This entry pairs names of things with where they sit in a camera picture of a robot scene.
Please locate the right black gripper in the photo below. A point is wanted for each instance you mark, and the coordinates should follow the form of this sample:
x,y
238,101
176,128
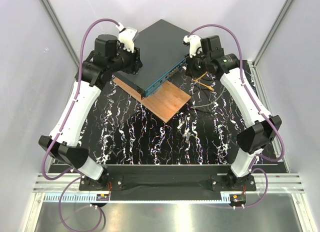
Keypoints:
x,y
189,69

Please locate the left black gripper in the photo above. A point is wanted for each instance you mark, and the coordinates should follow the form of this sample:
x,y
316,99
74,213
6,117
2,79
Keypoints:
x,y
135,62

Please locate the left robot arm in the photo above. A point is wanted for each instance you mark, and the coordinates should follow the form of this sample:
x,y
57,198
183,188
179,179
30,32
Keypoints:
x,y
111,54

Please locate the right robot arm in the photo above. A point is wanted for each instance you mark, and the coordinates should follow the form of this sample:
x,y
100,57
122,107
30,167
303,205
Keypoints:
x,y
206,55

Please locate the wooden base board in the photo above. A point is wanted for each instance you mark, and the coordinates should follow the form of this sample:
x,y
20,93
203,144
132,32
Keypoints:
x,y
164,103

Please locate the black marble pattern mat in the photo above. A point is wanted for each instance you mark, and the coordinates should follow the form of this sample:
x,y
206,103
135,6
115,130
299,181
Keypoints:
x,y
120,130

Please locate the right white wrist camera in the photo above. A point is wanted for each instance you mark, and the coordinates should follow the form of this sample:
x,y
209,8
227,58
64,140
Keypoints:
x,y
194,43

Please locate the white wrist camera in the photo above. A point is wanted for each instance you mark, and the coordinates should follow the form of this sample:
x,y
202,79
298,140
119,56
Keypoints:
x,y
127,37
194,43

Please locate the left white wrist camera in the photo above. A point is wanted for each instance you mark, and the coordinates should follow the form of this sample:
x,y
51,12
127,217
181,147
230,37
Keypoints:
x,y
127,37

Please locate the dark grey network switch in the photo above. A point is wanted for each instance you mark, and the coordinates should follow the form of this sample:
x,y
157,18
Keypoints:
x,y
161,51

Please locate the left aluminium frame post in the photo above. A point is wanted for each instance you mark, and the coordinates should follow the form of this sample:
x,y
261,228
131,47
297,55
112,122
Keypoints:
x,y
60,31

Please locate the aluminium frame post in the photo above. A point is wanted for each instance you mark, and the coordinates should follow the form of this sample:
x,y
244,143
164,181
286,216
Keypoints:
x,y
60,31
273,30

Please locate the right aluminium frame post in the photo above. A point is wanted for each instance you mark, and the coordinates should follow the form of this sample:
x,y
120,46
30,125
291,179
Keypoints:
x,y
273,30

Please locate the aluminium rail profile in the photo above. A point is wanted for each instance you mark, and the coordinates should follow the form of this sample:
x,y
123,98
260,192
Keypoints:
x,y
277,183

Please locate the slotted cable duct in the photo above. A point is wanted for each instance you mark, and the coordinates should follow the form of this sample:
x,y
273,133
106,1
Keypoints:
x,y
116,197

